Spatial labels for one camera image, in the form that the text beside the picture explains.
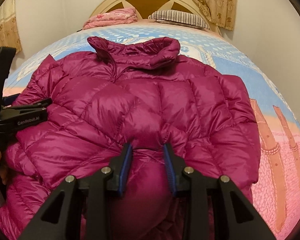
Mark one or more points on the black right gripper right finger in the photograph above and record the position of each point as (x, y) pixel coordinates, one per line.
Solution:
(216, 207)

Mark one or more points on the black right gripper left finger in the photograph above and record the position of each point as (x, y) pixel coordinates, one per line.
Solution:
(80, 207)

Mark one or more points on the magenta puffer jacket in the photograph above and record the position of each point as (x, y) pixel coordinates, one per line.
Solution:
(145, 94)

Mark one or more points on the pink and blue bedspread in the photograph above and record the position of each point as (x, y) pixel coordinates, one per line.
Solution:
(276, 194)

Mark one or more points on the beige curtain left window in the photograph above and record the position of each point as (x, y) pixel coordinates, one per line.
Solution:
(9, 36)

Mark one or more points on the folded pink blanket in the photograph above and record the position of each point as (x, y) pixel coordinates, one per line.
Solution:
(115, 17)

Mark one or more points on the cream wooden headboard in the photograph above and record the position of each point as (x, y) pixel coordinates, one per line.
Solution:
(144, 8)

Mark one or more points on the striped grey pillow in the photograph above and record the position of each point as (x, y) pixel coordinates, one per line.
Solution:
(180, 17)

